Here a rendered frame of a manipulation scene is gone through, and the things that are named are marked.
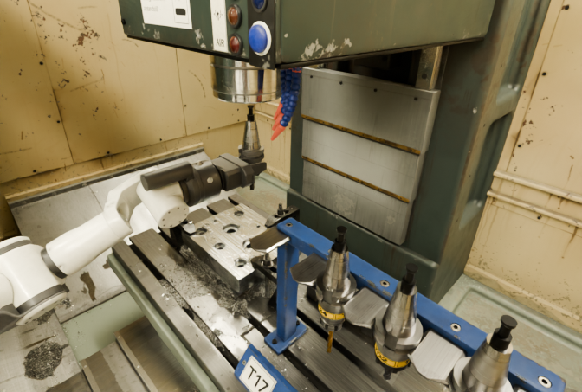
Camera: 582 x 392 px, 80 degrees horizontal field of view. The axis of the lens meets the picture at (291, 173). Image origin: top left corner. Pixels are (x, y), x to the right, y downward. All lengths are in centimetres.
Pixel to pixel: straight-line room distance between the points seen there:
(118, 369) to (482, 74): 122
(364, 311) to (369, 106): 70
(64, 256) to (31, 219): 101
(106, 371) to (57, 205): 82
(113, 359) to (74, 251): 53
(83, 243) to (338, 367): 58
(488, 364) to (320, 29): 42
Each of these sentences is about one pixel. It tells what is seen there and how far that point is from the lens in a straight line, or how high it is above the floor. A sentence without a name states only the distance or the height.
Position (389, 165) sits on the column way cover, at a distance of 112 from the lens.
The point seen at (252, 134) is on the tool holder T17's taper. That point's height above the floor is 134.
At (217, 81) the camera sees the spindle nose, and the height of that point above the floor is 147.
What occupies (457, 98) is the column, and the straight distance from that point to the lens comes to 102.
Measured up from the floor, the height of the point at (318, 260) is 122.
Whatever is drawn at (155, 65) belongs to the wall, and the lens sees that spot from 179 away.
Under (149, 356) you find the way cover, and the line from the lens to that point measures 114.
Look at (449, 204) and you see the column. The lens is 112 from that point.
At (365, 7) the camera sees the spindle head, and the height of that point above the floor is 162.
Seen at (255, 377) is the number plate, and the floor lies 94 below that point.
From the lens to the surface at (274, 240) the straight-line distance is 66.
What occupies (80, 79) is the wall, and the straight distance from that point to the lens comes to 169.
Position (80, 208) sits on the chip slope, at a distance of 174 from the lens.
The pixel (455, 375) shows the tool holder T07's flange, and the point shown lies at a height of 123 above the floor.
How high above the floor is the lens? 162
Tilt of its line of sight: 27 degrees down
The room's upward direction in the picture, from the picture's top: 1 degrees clockwise
